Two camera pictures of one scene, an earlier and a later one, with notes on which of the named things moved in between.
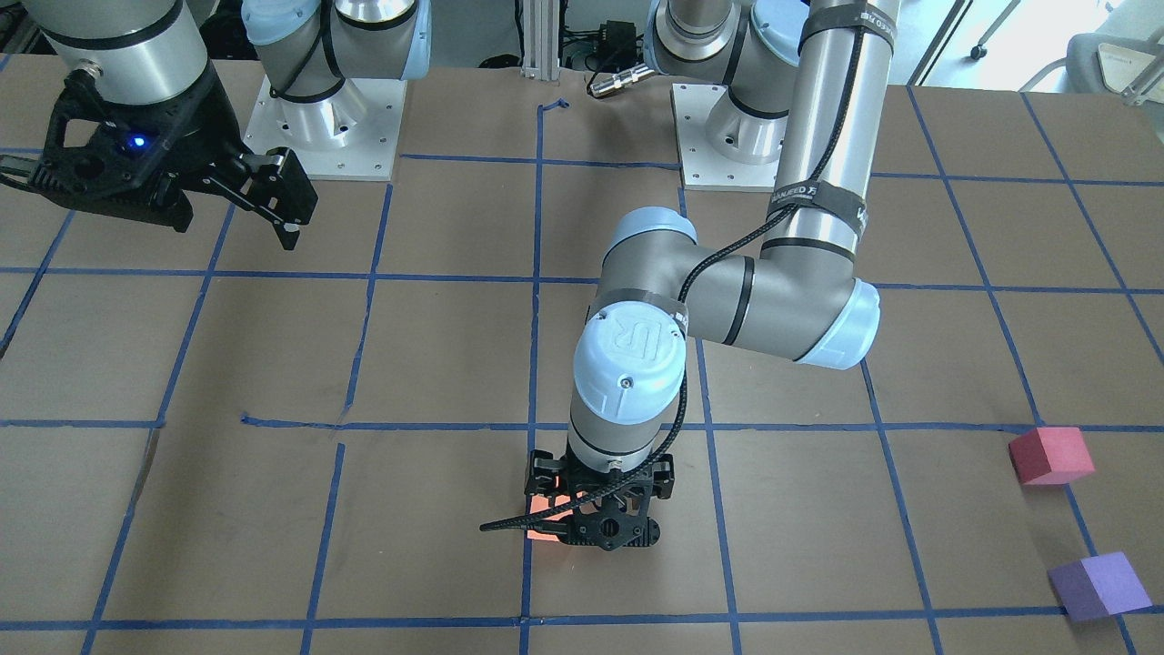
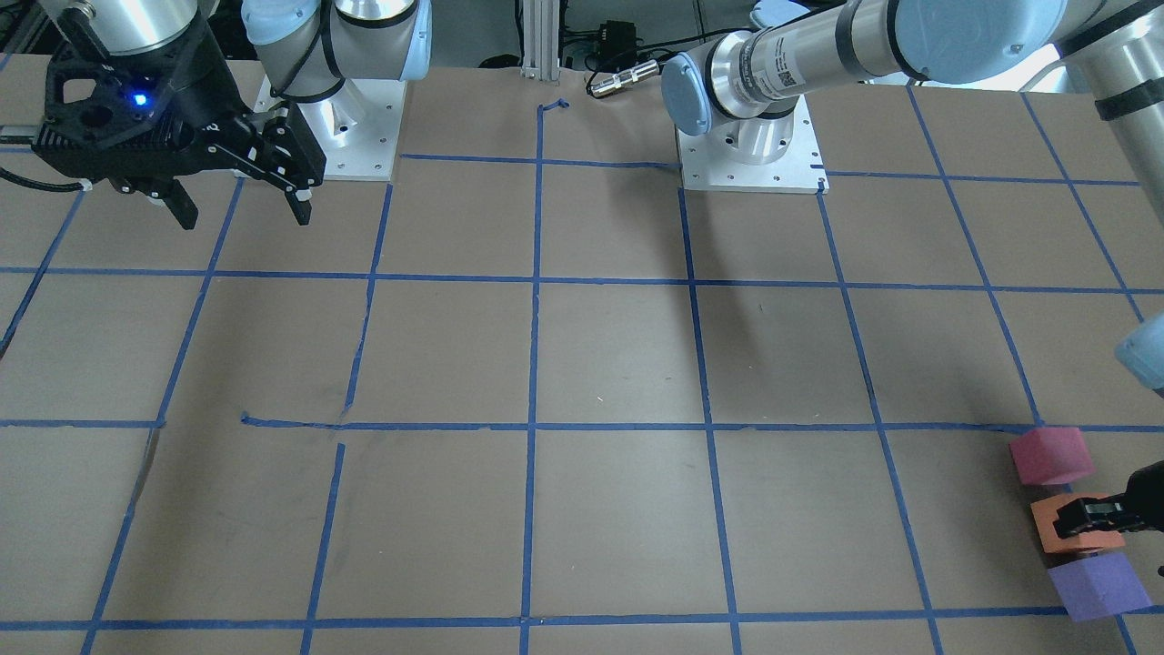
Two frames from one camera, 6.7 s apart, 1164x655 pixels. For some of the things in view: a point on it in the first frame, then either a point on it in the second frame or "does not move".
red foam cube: [1050, 456] does not move
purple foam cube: [1099, 586] does not move
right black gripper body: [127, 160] to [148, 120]
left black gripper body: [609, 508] to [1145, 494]
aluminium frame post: [541, 40] does not move
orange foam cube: [539, 502] to [1044, 511]
